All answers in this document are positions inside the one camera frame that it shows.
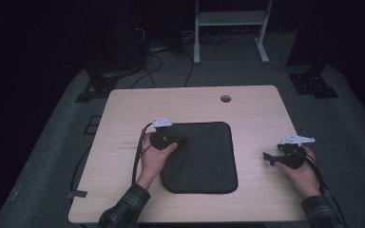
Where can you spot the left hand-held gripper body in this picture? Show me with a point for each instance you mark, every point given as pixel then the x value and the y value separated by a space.
pixel 161 141

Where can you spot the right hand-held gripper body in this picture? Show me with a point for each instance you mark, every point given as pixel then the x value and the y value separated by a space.
pixel 291 155

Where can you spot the black cloth pad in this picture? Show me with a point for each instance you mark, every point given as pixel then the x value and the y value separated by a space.
pixel 202 158

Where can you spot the person's left hand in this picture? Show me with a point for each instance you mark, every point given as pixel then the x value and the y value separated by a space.
pixel 153 161

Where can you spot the person's right hand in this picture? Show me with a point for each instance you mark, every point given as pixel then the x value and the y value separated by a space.
pixel 302 179

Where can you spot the black stand base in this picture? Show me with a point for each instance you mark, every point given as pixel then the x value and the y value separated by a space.
pixel 103 87
pixel 313 84

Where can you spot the grey tape strip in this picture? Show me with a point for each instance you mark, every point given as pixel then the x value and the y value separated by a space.
pixel 77 194

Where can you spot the white metal stand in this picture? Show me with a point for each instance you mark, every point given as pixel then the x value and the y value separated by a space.
pixel 229 19

